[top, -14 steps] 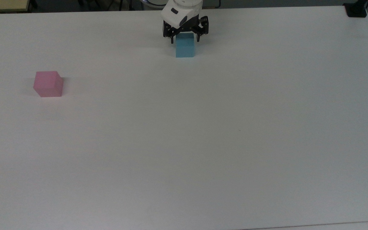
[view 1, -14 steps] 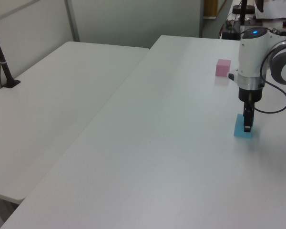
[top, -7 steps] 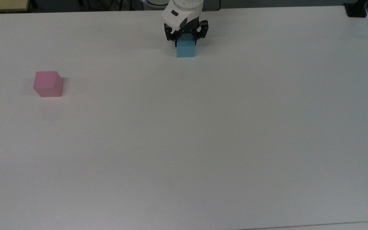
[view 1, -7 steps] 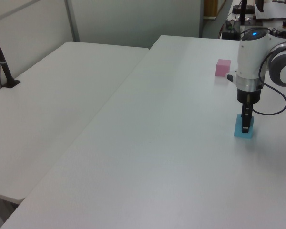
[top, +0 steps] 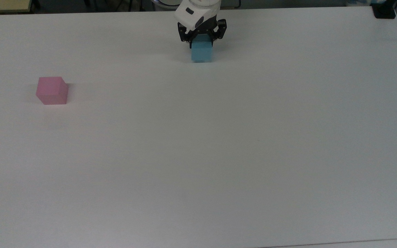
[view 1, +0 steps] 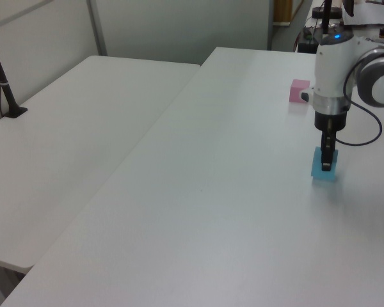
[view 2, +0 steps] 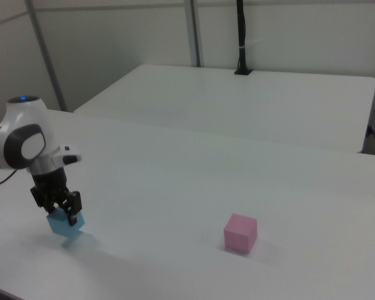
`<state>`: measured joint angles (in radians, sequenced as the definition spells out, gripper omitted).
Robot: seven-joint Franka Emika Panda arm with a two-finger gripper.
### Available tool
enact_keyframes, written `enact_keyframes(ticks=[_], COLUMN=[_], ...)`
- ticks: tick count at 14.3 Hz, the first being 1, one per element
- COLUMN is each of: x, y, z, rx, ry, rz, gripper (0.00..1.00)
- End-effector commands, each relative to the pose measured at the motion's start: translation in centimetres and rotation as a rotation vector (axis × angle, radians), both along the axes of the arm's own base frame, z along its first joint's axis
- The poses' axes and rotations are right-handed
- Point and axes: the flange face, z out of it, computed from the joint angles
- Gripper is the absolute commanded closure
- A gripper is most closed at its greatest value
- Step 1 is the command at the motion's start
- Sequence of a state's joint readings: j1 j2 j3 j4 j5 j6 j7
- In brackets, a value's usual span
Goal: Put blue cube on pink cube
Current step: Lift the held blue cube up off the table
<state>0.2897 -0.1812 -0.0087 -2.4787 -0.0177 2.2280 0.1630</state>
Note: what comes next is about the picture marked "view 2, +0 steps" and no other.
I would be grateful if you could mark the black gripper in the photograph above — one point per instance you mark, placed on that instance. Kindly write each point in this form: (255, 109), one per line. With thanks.
(50, 184)

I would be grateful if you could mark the blue cube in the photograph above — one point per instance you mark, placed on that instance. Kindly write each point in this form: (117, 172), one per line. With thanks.
(61, 227)

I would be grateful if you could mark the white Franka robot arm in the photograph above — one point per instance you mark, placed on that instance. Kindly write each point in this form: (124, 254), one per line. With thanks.
(15, 140)

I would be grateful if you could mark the pink cube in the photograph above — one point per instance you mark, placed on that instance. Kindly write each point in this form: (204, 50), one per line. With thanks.
(237, 237)

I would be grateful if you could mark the white side table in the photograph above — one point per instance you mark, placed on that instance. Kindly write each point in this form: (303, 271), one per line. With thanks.
(237, 106)

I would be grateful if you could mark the grey slanted wall post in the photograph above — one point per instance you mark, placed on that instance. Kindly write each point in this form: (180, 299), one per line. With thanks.
(45, 53)

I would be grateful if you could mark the grey upright wall post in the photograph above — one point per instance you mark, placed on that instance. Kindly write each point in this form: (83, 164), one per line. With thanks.
(195, 31)

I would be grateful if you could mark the black camera stand pole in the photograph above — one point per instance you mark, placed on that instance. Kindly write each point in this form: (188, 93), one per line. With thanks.
(242, 31)

